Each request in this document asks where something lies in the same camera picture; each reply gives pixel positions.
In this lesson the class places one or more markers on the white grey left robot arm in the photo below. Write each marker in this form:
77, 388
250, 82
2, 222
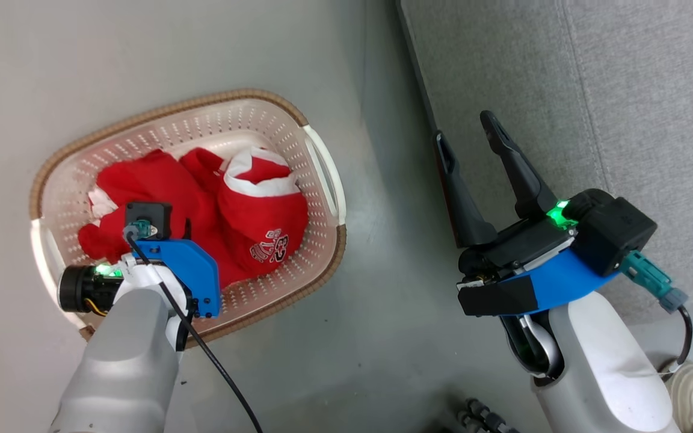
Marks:
124, 361

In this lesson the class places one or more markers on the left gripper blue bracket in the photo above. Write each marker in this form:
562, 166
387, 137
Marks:
193, 267

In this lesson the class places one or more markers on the red garment with white trim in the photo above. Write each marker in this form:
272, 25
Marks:
262, 222

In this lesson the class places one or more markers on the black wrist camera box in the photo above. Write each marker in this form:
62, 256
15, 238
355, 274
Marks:
614, 231
154, 215

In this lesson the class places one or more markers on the white perforated laundry basket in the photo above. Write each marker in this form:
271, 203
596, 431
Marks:
274, 129

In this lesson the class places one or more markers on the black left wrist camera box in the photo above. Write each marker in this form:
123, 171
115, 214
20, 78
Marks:
154, 215

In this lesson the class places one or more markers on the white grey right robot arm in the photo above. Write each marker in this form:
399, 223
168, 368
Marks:
605, 373

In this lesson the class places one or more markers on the grey fabric sofa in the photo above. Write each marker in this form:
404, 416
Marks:
623, 90

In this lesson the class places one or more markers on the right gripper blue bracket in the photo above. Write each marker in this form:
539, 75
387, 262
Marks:
539, 276

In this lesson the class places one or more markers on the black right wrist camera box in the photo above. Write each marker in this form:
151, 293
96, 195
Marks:
614, 231

